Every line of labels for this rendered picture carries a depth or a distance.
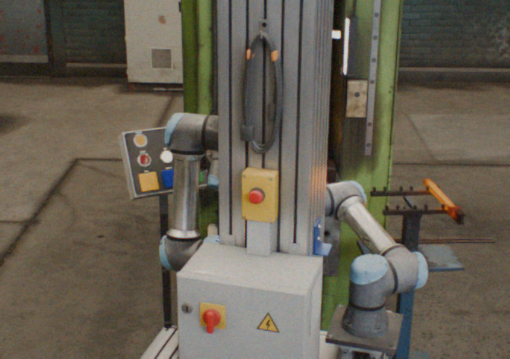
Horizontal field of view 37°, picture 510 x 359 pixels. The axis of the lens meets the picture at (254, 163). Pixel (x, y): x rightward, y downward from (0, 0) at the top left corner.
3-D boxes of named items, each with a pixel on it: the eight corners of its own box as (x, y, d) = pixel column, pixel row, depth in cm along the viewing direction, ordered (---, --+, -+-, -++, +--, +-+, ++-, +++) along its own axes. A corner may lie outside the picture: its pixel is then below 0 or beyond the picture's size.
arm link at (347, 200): (389, 303, 243) (313, 204, 284) (428, 294, 249) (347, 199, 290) (398, 275, 237) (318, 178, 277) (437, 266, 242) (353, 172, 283)
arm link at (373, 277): (341, 293, 247) (342, 256, 243) (376, 285, 252) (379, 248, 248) (360, 310, 237) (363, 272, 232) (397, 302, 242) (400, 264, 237)
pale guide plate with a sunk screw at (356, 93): (365, 117, 347) (367, 80, 341) (345, 117, 347) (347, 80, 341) (364, 116, 349) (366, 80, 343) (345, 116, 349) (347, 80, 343)
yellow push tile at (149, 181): (159, 189, 318) (156, 172, 318) (142, 192, 314) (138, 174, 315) (158, 190, 319) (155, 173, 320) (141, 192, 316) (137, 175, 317)
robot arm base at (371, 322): (385, 341, 239) (387, 313, 235) (338, 333, 243) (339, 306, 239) (391, 317, 252) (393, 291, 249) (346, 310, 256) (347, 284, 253)
